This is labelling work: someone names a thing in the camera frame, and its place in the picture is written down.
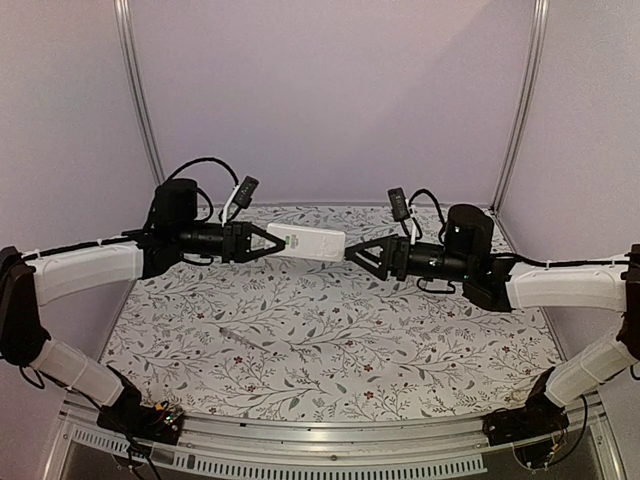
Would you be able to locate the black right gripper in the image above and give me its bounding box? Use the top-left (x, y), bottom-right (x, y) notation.
top-left (346, 233), bottom-right (474, 283)

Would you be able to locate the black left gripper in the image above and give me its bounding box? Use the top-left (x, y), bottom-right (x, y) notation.
top-left (175, 221), bottom-right (285, 263)

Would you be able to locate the white remote control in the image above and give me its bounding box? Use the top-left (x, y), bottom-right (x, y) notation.
top-left (267, 223), bottom-right (346, 262)

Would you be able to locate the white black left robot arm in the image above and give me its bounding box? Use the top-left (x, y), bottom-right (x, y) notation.
top-left (1, 178), bottom-right (286, 434)

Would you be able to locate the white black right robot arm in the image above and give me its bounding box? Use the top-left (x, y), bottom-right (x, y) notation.
top-left (345, 204), bottom-right (639, 436)

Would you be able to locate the floral patterned table mat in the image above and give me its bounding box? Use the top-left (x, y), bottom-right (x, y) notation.
top-left (102, 204), bottom-right (561, 422)

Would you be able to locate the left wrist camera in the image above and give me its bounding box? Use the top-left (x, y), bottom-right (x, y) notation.
top-left (219, 176), bottom-right (259, 224)

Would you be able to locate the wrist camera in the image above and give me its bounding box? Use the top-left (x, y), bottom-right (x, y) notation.
top-left (387, 187), bottom-right (422, 245)
top-left (219, 176), bottom-right (259, 224)

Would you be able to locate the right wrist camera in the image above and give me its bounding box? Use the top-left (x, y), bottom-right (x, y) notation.
top-left (387, 187), bottom-right (422, 245)

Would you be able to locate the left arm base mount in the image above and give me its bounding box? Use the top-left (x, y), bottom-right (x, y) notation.
top-left (97, 395), bottom-right (184, 445)

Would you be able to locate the aluminium front rail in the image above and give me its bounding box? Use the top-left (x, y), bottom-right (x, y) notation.
top-left (43, 394), bottom-right (630, 479)

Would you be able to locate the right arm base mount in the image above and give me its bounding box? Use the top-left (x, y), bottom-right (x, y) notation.
top-left (482, 404), bottom-right (569, 470)

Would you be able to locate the left aluminium frame post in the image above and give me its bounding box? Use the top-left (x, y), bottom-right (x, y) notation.
top-left (113, 0), bottom-right (166, 186)

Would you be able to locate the aluminium frame post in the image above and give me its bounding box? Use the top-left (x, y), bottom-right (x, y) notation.
top-left (491, 0), bottom-right (549, 216)
top-left (113, 0), bottom-right (166, 186)

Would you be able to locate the right aluminium frame post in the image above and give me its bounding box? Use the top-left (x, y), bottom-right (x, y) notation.
top-left (491, 0), bottom-right (549, 216)

